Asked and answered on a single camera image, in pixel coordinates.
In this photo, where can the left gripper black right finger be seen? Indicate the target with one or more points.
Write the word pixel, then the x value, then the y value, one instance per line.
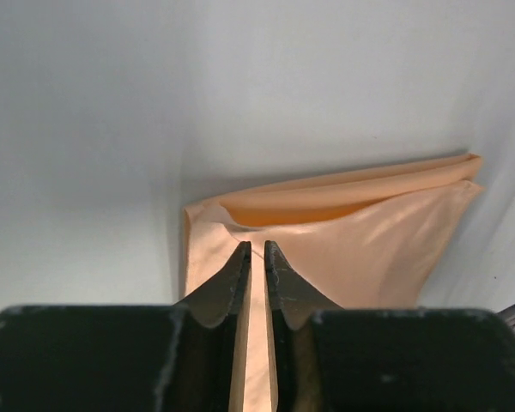
pixel 292 302

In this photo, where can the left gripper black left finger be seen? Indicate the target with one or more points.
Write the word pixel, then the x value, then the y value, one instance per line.
pixel 210 358

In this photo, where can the orange cloth napkin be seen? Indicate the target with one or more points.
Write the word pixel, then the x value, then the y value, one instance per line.
pixel 366 239

